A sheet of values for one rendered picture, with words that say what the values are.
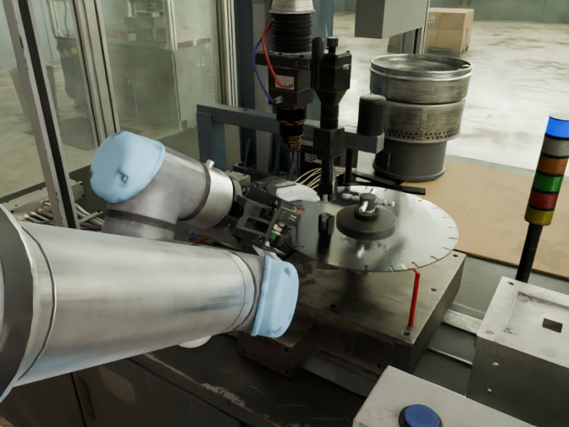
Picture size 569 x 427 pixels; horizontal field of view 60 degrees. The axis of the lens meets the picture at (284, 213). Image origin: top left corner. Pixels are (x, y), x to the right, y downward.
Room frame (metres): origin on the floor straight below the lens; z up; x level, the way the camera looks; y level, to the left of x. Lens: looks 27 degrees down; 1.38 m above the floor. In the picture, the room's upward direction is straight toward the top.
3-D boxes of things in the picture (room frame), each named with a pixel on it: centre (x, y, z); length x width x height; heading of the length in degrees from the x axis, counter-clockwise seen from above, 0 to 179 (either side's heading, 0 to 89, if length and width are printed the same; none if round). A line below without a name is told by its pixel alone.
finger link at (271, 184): (0.65, 0.02, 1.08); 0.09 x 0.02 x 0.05; 134
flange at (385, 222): (0.82, -0.15, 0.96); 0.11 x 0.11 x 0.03
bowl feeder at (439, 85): (1.56, -0.42, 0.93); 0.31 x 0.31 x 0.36
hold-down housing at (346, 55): (0.84, -0.08, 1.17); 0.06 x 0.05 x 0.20; 48
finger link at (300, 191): (0.67, -0.03, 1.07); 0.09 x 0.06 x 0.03; 134
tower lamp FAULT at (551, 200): (0.79, -0.45, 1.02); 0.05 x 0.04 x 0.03; 147
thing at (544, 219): (0.79, -0.45, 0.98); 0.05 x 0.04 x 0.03; 147
